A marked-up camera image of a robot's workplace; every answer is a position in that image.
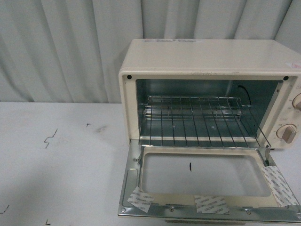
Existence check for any cream Toshiba toaster oven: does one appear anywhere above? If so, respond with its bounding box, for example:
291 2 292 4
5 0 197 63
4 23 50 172
119 39 301 148

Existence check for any upper beige oven knob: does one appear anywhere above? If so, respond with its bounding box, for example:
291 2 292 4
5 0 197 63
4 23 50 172
292 93 301 111

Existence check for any beige oven knob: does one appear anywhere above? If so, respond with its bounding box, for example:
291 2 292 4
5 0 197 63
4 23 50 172
276 124 297 144
292 93 301 111

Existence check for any chrome wire oven rack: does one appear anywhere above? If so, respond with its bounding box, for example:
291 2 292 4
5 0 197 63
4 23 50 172
139 96 271 149

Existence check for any cream glass oven door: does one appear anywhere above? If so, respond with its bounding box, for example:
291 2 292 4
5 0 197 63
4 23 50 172
118 140 301 225

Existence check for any pale grey curtain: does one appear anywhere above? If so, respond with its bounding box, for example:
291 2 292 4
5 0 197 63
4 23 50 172
0 0 301 103

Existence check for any lower beige oven knob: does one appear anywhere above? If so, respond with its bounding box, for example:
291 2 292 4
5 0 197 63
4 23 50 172
276 124 297 144

